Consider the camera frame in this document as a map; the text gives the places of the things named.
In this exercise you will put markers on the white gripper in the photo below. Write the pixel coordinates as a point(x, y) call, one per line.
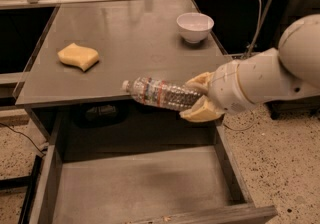
point(227, 87)

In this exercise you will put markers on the clear plastic water bottle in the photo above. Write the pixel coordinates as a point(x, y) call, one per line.
point(161, 94)

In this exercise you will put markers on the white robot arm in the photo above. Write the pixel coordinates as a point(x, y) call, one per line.
point(288, 72)

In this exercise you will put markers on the grey cabinet counter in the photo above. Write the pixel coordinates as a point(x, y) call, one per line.
point(133, 38)

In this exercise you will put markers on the open grey top drawer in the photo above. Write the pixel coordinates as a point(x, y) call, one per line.
point(149, 169)

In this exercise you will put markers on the white ceramic bowl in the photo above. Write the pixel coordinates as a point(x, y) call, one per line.
point(194, 27)

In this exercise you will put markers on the yellow sponge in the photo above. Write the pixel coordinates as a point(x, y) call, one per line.
point(78, 56)

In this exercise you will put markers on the dark cabinet at right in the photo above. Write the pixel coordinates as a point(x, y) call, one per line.
point(293, 10)

